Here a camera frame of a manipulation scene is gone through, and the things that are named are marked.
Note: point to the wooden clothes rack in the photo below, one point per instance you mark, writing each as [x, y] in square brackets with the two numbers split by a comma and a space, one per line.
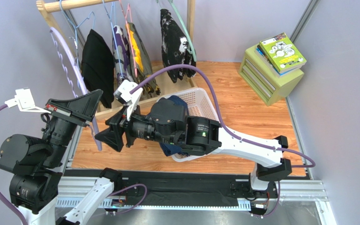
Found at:
[169, 82]

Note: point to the green drawer cabinet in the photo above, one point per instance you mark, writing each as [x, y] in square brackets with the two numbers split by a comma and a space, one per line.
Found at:
[269, 87]

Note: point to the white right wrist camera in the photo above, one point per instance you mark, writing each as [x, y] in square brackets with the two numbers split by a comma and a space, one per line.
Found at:
[129, 94]

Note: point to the purple grey patterned trousers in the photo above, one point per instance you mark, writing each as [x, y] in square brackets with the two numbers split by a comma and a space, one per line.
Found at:
[126, 55]

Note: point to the lilac plastic hanger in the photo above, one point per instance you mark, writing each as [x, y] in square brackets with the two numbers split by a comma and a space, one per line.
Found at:
[58, 38]

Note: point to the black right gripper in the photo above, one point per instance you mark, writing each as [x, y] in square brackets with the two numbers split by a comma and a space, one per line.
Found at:
[126, 131]

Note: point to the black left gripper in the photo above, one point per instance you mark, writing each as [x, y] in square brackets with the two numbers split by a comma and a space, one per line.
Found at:
[80, 110]

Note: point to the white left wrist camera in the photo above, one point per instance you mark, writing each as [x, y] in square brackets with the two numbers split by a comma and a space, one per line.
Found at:
[24, 100]

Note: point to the aluminium corner post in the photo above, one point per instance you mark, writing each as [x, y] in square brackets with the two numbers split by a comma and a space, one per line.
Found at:
[308, 12]

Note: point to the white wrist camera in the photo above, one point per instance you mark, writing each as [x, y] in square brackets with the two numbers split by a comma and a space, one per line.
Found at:
[24, 100]
[129, 94]

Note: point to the grey yellow camouflage trousers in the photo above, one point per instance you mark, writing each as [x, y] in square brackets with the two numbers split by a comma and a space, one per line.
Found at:
[143, 65]

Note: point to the light blue hanger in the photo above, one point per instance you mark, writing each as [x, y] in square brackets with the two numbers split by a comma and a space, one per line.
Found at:
[78, 38]

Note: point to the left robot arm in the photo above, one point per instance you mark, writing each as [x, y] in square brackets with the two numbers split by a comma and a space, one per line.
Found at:
[33, 161]

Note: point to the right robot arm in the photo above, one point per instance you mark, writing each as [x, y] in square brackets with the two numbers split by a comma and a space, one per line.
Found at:
[169, 123]

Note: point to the green cover book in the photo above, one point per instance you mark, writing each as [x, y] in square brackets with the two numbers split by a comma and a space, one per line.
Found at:
[282, 53]

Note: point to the blue wire hanger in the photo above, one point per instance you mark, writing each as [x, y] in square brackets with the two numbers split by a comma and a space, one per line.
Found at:
[117, 49]

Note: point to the white perforated plastic basket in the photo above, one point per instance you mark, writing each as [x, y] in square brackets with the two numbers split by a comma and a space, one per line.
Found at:
[199, 104]

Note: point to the blue book under stack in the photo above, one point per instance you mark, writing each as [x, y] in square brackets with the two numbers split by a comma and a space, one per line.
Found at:
[266, 61]

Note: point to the mint green hanger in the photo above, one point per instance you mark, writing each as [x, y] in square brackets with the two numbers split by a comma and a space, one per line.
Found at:
[183, 27]

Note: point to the black white splattered trousers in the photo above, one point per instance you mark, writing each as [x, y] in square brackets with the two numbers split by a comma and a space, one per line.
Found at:
[175, 44]

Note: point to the dark blue denim trousers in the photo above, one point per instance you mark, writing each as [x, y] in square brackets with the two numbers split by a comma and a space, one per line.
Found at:
[168, 149]

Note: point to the pink hanger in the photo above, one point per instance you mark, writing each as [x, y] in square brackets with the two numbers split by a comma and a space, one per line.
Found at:
[128, 19]

